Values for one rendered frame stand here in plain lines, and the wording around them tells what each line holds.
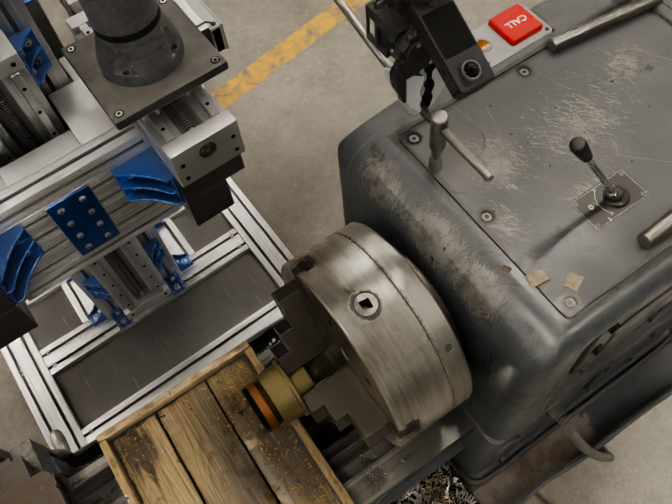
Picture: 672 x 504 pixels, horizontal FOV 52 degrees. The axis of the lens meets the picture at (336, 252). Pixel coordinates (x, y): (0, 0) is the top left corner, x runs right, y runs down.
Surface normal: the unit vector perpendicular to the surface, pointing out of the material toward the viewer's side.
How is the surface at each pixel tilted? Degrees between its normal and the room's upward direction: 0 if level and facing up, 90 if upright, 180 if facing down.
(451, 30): 27
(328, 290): 11
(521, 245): 0
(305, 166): 0
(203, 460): 0
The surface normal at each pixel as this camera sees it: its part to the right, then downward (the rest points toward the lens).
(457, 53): 0.16, -0.08
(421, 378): 0.40, 0.26
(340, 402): -0.15, -0.58
